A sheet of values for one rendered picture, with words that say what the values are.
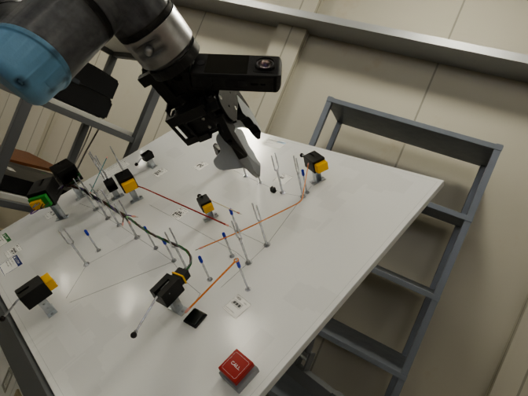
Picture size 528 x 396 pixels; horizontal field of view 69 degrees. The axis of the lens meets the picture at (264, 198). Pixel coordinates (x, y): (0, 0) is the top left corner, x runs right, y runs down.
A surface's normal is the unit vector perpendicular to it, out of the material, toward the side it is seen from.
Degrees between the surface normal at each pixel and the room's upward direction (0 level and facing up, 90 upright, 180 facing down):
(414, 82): 90
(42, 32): 80
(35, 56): 88
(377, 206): 50
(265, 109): 90
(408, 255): 90
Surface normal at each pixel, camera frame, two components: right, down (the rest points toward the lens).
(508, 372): -0.34, -0.14
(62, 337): -0.22, -0.78
